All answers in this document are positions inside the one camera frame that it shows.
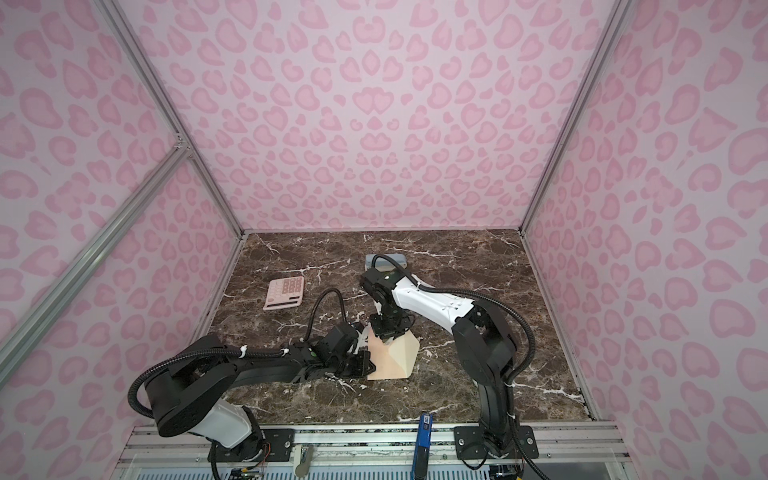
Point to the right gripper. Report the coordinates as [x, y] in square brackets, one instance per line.
[388, 334]

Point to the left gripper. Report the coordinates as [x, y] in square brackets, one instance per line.
[365, 357]

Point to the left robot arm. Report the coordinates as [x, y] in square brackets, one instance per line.
[185, 394]

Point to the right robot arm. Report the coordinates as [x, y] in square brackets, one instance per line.
[494, 344]

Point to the pink calculator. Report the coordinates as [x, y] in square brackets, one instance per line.
[284, 293]

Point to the blue tool on rail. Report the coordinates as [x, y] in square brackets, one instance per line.
[420, 463]

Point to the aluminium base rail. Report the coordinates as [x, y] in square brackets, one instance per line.
[566, 450]

